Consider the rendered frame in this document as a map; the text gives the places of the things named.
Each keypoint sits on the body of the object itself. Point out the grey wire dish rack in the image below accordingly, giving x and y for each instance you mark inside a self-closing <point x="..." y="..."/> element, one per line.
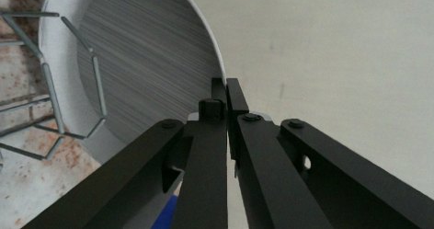
<point x="6" y="15"/>

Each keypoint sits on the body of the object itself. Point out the white plate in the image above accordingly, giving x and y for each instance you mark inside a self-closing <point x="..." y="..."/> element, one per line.
<point x="155" y="59"/>

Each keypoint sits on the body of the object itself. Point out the blue ceramic mug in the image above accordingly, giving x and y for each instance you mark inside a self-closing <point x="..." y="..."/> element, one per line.
<point x="165" y="218"/>

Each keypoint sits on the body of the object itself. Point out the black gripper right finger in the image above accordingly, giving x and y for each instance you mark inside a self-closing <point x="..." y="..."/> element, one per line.
<point x="348" y="190"/>

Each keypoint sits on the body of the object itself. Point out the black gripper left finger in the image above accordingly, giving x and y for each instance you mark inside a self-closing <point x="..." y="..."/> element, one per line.
<point x="127" y="191"/>

